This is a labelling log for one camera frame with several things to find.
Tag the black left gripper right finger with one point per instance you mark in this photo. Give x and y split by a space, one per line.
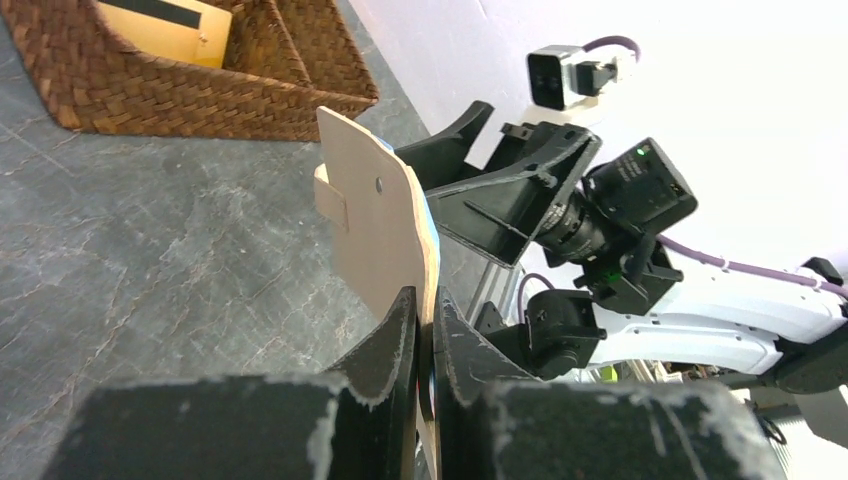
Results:
496 421

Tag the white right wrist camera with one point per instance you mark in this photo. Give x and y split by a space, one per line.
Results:
573 84

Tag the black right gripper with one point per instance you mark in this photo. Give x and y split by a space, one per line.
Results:
541 187

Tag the woven wicker divided basket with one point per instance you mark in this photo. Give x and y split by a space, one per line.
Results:
284 60

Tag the gold card magnetic stripe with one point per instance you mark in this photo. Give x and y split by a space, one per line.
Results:
188 31

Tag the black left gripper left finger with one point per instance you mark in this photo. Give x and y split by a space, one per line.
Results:
355 420

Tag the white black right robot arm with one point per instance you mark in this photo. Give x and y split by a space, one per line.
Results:
628 373

